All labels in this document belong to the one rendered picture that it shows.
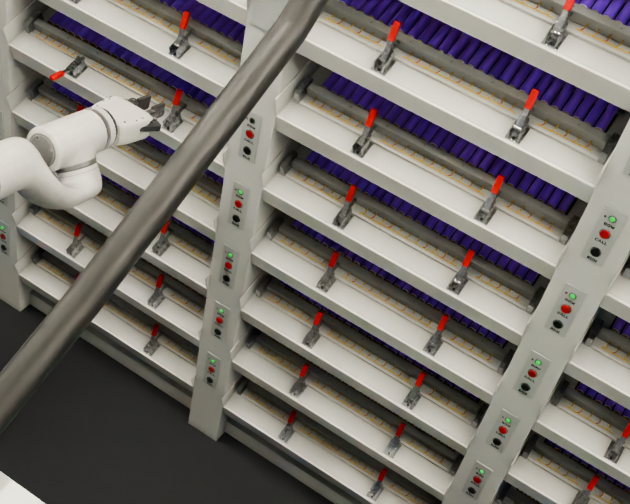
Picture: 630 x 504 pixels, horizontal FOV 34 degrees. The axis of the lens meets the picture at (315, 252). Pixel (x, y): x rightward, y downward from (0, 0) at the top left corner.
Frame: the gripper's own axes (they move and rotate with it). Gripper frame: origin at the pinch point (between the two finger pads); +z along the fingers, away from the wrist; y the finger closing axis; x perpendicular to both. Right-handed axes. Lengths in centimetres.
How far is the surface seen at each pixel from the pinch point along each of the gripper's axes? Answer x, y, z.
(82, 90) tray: -10.3, -23.2, 9.1
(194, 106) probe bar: -2.6, 2.0, 14.1
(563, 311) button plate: 3, 90, 6
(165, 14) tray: 15.2, -7.5, 9.6
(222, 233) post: -26.3, 17.7, 12.7
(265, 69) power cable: 67, 70, -100
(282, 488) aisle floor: -98, 48, 29
